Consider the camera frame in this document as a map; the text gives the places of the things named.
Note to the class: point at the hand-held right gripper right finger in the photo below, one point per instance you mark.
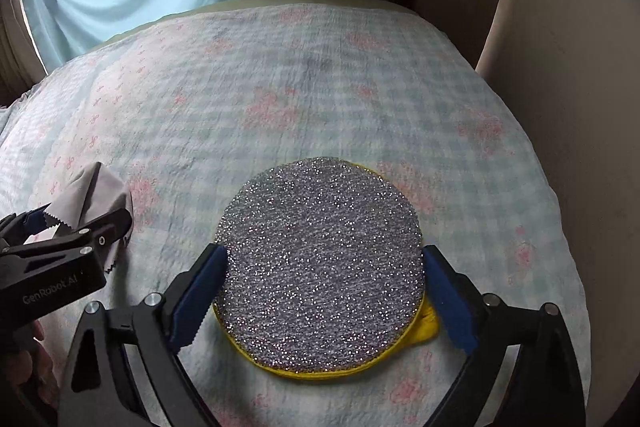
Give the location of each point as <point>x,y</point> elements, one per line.
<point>447,297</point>

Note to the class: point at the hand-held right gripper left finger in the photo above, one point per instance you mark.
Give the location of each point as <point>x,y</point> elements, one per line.
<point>200,297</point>

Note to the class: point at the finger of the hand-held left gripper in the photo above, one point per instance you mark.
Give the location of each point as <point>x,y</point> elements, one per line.
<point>22,223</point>
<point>107,224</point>

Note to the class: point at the grey cleaning cloth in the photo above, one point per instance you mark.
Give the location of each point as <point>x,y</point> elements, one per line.
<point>92,192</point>

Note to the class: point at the silver and yellow scouring pad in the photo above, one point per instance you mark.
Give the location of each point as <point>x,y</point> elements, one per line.
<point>320,267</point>

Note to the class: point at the person's left hand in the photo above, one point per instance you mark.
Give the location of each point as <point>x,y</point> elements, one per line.
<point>35,357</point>

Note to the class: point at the narrow beige curtain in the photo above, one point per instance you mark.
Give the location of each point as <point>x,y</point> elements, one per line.
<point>17,57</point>

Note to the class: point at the checked floral bed blanket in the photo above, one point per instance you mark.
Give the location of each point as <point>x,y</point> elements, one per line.
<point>300,97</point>

